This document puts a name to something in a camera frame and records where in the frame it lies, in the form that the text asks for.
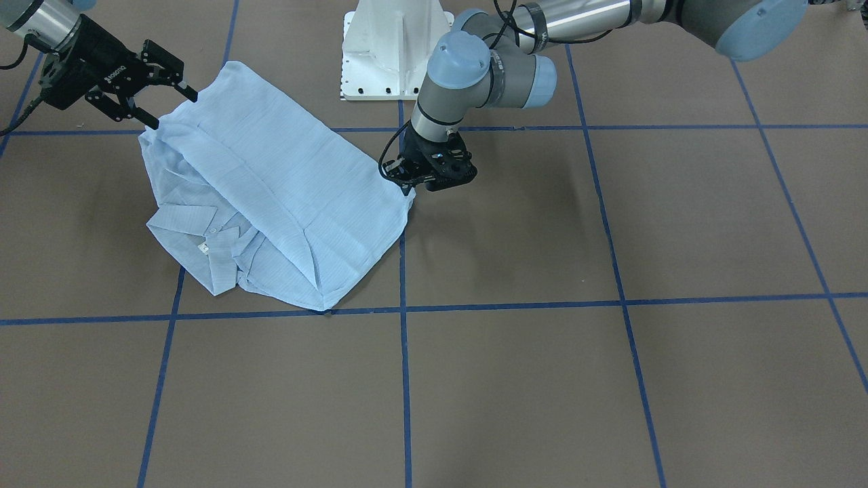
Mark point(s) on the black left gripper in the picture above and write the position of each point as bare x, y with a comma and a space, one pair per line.
415, 150

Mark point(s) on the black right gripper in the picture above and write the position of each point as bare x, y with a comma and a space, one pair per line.
102, 55

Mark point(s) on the light blue button-up shirt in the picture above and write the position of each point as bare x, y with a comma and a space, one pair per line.
255, 192

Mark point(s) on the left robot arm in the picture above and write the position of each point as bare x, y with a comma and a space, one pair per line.
496, 61

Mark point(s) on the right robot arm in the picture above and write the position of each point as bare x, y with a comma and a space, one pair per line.
48, 27

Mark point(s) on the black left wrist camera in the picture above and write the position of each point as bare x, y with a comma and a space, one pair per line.
450, 168

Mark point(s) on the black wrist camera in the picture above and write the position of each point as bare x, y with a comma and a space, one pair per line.
65, 78
450, 168

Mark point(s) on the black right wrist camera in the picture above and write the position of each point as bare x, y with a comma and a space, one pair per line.
65, 78

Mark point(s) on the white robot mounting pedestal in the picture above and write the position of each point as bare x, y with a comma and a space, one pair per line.
386, 47

